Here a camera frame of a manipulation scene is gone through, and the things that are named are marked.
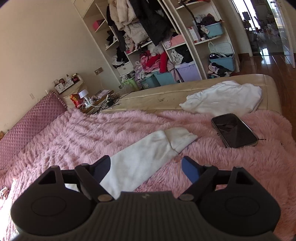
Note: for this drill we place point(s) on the black smartphone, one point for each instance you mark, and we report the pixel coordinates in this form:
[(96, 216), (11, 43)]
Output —
[(233, 131)]

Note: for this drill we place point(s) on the teal basket lower shelf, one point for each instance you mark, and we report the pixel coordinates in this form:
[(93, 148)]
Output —
[(227, 60)]

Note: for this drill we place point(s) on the hanging clothes pile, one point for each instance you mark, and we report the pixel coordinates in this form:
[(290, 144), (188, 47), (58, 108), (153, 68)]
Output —
[(140, 20)]

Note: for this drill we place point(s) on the purple storage bin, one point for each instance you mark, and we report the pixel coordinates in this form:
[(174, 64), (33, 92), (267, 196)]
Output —
[(188, 71)]

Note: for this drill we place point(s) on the teal storage bin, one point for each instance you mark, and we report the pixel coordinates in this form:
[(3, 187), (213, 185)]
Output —
[(164, 78)]

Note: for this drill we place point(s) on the teal basket upper shelf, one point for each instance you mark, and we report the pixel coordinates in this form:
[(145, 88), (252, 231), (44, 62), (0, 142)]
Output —
[(215, 30)]

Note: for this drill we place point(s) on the teal basket shelf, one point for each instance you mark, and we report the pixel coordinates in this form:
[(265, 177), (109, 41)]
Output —
[(215, 30), (227, 60)]

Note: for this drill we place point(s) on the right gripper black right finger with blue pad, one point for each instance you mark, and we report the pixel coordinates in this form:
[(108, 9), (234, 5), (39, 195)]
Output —
[(201, 177)]

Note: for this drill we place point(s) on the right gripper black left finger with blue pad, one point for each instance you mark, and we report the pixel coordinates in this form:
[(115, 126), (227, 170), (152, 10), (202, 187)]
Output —
[(90, 177)]

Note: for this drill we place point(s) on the red snack bag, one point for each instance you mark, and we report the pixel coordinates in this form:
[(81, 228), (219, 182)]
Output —
[(77, 101)]

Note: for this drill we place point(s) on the wooden bedside table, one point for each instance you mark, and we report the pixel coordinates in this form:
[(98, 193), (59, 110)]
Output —
[(102, 101)]

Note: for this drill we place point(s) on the white table lamp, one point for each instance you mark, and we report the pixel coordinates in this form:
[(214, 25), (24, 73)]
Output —
[(86, 99)]

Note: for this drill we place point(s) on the white bedside shelf with items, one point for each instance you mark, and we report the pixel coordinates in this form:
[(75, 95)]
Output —
[(61, 85)]

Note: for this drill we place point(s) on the pink quilted headboard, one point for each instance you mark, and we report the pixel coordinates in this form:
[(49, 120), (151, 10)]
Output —
[(33, 122)]

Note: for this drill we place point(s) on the white sweatshirt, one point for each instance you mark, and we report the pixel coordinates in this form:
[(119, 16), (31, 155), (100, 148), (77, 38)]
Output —
[(146, 148)]

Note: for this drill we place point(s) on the green storage basket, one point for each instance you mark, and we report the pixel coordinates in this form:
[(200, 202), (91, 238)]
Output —
[(131, 82)]

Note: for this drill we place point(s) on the white open wardrobe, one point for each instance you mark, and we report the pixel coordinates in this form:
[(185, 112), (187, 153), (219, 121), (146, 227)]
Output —
[(186, 31)]

